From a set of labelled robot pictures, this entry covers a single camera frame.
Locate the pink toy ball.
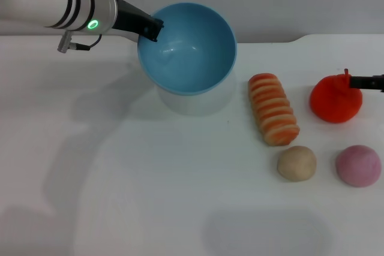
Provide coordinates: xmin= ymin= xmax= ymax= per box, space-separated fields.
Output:
xmin=335 ymin=144 xmax=382 ymax=188

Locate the blue bowl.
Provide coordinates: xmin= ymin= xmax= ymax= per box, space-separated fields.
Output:
xmin=137 ymin=2 xmax=238 ymax=116

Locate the orange striped toy bread roll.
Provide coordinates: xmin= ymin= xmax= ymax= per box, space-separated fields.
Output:
xmin=247 ymin=73 xmax=301 ymax=147

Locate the left gripper cable with metal plug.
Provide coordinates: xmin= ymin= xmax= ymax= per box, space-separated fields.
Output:
xmin=57 ymin=29 xmax=104 ymax=54

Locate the orange plush toy fruit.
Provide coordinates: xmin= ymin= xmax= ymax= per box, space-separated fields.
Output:
xmin=309 ymin=68 xmax=363 ymax=124

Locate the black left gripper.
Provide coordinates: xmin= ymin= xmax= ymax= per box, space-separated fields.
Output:
xmin=112 ymin=0 xmax=164 ymax=43

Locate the beige toy ball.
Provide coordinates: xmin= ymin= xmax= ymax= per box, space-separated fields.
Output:
xmin=276 ymin=145 xmax=317 ymax=182

